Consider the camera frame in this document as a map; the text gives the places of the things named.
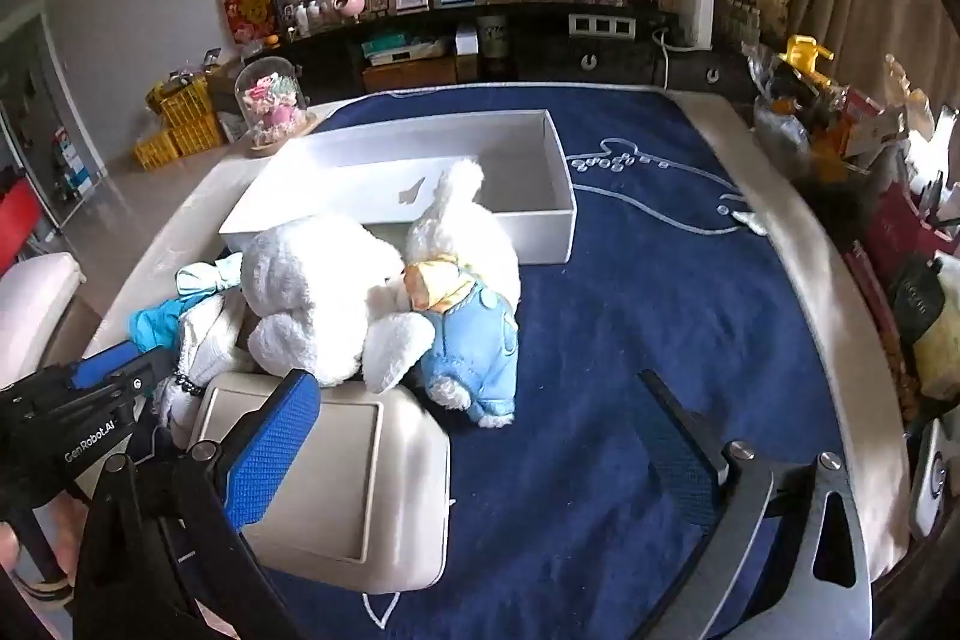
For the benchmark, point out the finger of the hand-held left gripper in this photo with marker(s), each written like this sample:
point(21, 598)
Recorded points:
point(105, 365)
point(127, 396)

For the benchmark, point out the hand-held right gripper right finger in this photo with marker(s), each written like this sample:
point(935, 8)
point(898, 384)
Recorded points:
point(690, 449)

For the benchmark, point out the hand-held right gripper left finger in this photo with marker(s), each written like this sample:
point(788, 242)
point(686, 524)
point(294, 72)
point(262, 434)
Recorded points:
point(277, 452)

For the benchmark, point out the teal cloth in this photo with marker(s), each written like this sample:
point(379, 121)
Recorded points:
point(157, 321)

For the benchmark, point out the pale mint cloth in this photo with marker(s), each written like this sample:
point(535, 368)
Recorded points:
point(210, 276)

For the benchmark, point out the large white plush toy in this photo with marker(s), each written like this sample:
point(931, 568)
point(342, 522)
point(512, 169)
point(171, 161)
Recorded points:
point(315, 280)

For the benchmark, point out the rabbit plush blue overalls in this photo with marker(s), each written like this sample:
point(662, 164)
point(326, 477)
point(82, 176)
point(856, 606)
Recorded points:
point(472, 340)

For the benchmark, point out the white storage box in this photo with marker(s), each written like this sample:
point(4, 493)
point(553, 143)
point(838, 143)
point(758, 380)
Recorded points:
point(480, 175)

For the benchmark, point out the white cushion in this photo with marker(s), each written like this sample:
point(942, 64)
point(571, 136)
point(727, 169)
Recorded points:
point(37, 302)

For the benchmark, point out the beige square case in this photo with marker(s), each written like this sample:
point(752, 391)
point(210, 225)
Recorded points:
point(360, 497)

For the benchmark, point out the navy blue printed blanket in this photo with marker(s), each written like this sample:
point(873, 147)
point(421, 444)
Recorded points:
point(600, 310)

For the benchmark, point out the red stool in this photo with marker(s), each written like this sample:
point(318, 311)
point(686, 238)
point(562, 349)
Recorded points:
point(21, 216)

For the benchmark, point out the metal shelf unit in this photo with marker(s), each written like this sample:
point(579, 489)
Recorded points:
point(45, 123)

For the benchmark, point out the dark red box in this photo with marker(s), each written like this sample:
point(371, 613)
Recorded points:
point(900, 227)

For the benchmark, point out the glass dome with flowers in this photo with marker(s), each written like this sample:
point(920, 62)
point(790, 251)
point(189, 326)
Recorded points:
point(270, 100)

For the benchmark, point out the clear plastic toy bag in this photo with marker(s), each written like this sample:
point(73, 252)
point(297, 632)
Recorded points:
point(784, 130)

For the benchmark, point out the red yellow flower box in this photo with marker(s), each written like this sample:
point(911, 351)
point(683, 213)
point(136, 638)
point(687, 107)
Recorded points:
point(249, 14)

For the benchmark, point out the wooden box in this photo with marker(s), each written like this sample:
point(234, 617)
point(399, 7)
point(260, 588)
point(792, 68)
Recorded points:
point(409, 74)

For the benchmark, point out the blue box with bottles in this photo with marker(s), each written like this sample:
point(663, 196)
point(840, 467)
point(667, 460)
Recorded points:
point(296, 3)

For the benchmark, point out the yellow toy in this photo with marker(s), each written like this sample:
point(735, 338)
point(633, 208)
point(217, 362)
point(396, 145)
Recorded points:
point(806, 51)

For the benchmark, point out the black television cabinet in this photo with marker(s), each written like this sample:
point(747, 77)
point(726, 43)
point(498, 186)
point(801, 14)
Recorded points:
point(540, 63)

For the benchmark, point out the stack of books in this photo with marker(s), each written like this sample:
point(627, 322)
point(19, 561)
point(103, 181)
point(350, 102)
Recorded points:
point(397, 48)

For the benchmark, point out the tall white appliance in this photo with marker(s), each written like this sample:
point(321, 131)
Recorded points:
point(697, 16)

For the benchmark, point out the row of small bottles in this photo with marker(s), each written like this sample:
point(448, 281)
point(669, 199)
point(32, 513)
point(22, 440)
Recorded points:
point(742, 19)

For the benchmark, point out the pink round vase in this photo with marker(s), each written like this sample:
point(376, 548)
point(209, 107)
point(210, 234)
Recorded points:
point(349, 4)

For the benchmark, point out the small white box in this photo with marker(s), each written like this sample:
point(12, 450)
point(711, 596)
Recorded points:
point(466, 40)

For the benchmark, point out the dark jar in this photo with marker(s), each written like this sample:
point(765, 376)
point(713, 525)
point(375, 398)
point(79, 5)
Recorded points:
point(493, 36)

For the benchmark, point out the white triple frame panel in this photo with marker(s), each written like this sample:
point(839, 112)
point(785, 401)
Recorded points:
point(600, 24)

